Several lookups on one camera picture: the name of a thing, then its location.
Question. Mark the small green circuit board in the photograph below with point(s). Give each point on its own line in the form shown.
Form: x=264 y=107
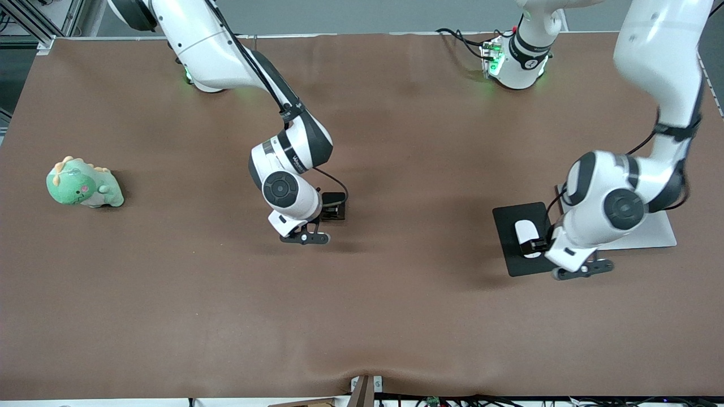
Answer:
x=434 y=401

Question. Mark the black mouse pad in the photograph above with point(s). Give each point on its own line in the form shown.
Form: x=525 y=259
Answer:
x=512 y=237

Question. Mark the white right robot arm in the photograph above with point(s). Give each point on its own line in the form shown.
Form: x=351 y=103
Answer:
x=198 y=39

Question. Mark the white computer mouse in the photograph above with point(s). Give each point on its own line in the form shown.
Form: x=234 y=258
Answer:
x=526 y=230

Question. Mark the brown table cover mat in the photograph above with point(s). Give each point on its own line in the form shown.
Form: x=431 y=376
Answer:
x=362 y=311

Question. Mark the green dinosaur plush toy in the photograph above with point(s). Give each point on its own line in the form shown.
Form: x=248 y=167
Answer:
x=76 y=186

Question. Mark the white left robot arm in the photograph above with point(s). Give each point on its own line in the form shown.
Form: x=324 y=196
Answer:
x=656 y=56

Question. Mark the silver closed laptop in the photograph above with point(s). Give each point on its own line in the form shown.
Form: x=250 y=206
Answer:
x=656 y=234

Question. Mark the black phone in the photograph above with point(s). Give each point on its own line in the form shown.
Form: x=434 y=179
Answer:
x=334 y=198

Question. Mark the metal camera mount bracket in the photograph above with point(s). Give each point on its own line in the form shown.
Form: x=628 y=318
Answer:
x=362 y=393

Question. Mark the aluminium frame structure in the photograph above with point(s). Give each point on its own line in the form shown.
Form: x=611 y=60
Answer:
x=70 y=14

